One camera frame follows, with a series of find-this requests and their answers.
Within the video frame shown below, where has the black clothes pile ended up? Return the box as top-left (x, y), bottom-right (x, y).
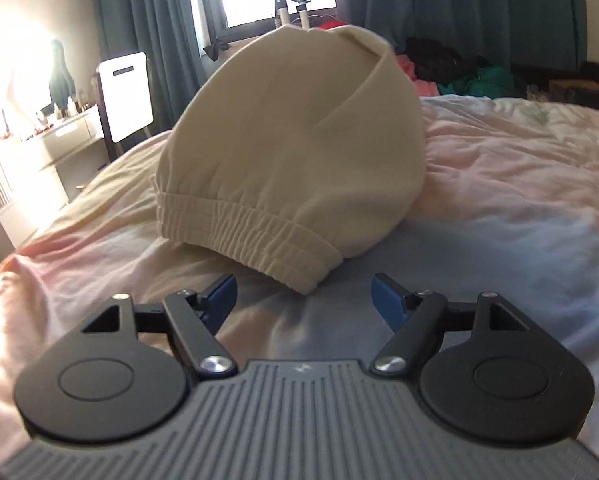
top-left (405, 38), bottom-right (491, 86)

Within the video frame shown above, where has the green garment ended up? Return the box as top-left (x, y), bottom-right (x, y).
top-left (437, 66), bottom-right (517, 99)

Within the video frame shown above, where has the red bag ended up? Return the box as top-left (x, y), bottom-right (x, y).
top-left (316, 18), bottom-right (346, 30)

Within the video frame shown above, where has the teal right window curtain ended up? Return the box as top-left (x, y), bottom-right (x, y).
top-left (335, 0), bottom-right (588, 70)

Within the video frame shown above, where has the cream white hoodie garment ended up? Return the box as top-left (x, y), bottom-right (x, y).
top-left (154, 26), bottom-right (425, 295)

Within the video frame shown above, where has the pastel tie-dye bed duvet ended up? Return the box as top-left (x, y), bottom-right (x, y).
top-left (0, 98), bottom-right (599, 462)

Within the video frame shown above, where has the teal window curtain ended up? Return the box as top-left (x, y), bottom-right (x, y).
top-left (335, 0), bottom-right (588, 70)
top-left (94, 0), bottom-right (205, 130)

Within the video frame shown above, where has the pink clothes pile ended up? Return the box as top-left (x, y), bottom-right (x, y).
top-left (396, 54), bottom-right (439, 98)

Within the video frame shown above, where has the vanity mirror on dresser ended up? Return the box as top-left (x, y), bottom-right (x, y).
top-left (49, 39), bottom-right (76, 112)

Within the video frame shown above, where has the white dresser with drawers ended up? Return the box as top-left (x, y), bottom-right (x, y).
top-left (0, 106), bottom-right (109, 258)

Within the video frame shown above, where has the teal left window curtain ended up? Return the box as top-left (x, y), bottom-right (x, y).
top-left (94, 0), bottom-right (205, 130)

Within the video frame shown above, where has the white backed dark chair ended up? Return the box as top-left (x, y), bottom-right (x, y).
top-left (96, 52), bottom-right (154, 162)

